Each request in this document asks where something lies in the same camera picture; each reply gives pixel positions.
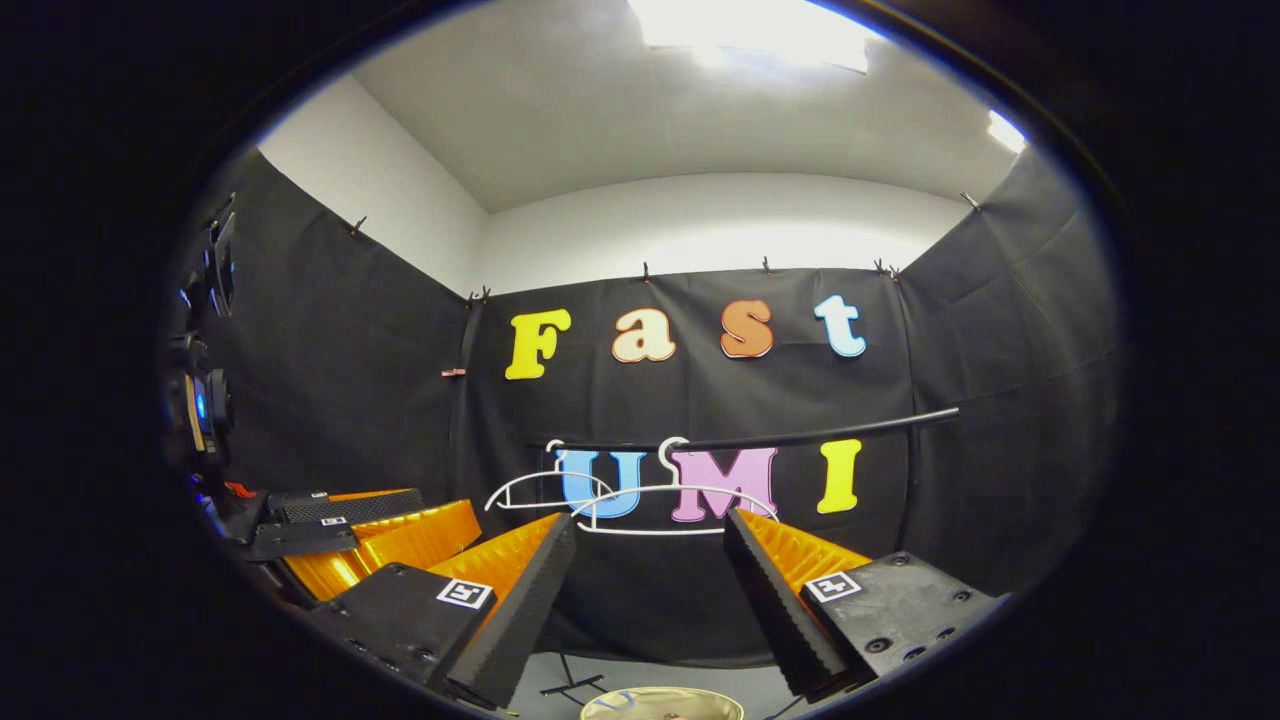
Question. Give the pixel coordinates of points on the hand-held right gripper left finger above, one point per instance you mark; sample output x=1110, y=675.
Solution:
x=525, y=620

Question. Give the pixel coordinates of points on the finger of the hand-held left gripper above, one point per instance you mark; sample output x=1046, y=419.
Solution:
x=350, y=507
x=400, y=540

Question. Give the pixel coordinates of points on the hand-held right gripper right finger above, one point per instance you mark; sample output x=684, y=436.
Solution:
x=778, y=610

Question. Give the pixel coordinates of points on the beige laundry hamper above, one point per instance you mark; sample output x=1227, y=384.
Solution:
x=660, y=706

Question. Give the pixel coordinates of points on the thin white clothes hanger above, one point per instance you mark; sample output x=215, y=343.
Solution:
x=530, y=505

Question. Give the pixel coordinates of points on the thick white clothes hanger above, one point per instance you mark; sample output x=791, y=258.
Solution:
x=650, y=531

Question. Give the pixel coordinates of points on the black clothes rack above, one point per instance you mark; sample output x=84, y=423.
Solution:
x=830, y=434

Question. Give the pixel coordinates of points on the black backdrop cloth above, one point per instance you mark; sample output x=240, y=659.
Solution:
x=700, y=590

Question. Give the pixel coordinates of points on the row of black backdrop clips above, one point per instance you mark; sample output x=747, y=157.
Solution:
x=647, y=272

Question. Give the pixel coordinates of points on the small ceiling light panel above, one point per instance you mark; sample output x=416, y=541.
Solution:
x=1006, y=132

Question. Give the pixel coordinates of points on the large ceiling light panel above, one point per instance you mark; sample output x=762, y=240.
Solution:
x=750, y=25

